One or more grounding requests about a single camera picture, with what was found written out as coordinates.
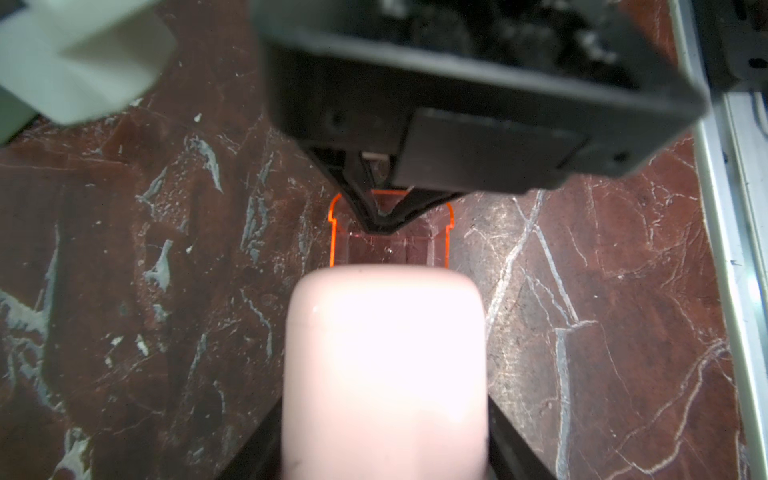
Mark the pink transparent tray back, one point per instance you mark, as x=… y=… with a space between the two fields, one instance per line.
x=425 y=241

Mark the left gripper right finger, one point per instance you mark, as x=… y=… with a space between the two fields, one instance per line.
x=509 y=455

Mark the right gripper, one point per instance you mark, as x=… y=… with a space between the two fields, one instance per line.
x=465 y=96

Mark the pink sharpener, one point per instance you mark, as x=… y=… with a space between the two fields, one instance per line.
x=385 y=375

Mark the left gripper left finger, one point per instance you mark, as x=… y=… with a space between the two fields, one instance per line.
x=260 y=457

